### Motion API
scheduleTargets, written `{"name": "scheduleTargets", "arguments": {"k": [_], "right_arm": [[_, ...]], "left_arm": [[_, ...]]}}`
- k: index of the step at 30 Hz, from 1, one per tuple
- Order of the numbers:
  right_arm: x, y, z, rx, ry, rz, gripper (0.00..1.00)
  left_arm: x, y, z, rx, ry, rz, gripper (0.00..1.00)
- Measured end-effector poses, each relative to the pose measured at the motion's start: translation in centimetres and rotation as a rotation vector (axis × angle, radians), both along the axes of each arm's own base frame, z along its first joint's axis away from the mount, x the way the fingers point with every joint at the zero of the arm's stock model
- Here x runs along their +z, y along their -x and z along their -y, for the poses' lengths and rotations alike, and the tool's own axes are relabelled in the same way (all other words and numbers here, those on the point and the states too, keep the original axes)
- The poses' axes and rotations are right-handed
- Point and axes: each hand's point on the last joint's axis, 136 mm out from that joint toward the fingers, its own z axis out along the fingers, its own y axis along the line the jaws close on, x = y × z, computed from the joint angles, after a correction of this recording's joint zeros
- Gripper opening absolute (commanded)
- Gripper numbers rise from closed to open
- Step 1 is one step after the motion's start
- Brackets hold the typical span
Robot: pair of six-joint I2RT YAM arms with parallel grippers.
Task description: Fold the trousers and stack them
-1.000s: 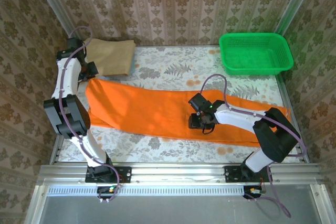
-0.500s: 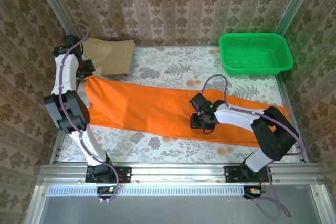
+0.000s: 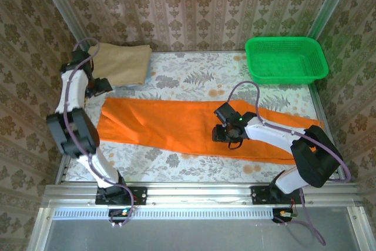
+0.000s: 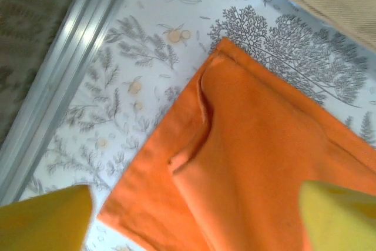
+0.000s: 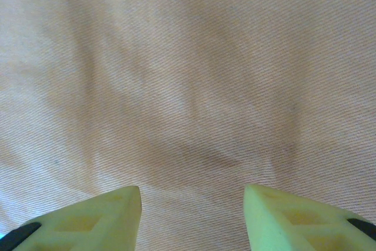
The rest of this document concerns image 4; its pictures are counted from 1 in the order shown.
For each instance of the floral patterned table cover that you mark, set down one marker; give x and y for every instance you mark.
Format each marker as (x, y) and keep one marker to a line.
(132, 57)

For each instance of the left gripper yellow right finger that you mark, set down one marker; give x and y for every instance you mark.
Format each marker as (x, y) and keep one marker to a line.
(343, 221)

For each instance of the aluminium table side rail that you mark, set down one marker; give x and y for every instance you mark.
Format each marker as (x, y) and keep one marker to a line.
(67, 45)

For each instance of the orange trousers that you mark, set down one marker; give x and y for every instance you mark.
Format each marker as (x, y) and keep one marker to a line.
(249, 145)

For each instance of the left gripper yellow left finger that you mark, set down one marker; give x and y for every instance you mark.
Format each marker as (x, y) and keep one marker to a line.
(41, 224)

